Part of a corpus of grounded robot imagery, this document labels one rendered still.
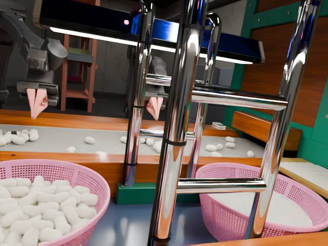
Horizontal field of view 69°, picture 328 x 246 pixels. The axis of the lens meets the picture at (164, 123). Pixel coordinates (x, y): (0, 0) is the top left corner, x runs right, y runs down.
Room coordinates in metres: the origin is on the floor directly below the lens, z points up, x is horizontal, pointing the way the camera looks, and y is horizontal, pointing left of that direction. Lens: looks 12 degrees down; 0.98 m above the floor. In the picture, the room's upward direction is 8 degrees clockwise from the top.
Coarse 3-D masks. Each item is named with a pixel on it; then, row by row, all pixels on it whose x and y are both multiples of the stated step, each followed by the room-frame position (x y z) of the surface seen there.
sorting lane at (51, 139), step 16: (0, 128) 0.70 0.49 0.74; (16, 128) 0.72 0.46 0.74; (32, 128) 0.75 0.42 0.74; (48, 128) 0.77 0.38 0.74; (64, 128) 0.80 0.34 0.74; (16, 144) 0.59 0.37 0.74; (32, 144) 0.61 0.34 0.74; (48, 144) 0.63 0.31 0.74; (64, 144) 0.64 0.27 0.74; (80, 144) 0.66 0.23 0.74; (96, 144) 0.68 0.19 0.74; (112, 144) 0.70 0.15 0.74; (144, 144) 0.75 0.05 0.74; (224, 144) 0.89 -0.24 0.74; (240, 144) 0.92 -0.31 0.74
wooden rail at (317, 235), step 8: (320, 232) 0.35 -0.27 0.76; (240, 240) 0.30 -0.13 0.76; (248, 240) 0.30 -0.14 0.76; (256, 240) 0.30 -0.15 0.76; (264, 240) 0.31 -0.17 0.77; (272, 240) 0.31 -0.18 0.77; (280, 240) 0.31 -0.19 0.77; (288, 240) 0.31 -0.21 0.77; (296, 240) 0.32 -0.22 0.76; (304, 240) 0.32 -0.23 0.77; (312, 240) 0.32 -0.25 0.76; (320, 240) 0.33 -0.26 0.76
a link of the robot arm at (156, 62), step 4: (152, 60) 0.91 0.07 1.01; (156, 60) 0.92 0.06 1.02; (160, 60) 0.93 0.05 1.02; (152, 64) 0.89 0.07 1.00; (156, 64) 0.90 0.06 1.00; (160, 64) 0.91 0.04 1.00; (164, 64) 0.92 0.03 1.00; (152, 68) 0.90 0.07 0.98; (164, 68) 0.90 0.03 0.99; (148, 72) 0.93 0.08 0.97; (152, 72) 0.91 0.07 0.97
